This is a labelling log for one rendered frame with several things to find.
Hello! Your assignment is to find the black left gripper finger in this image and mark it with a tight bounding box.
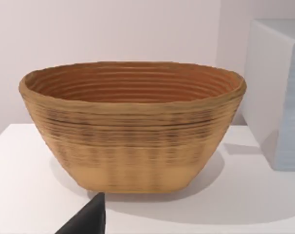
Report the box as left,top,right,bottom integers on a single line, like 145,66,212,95
54,192,107,234

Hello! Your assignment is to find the brown woven basket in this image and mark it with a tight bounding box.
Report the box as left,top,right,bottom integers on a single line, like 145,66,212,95
18,62,247,195

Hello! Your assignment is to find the white and blue box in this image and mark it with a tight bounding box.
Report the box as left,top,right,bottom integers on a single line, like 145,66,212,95
243,19,295,171

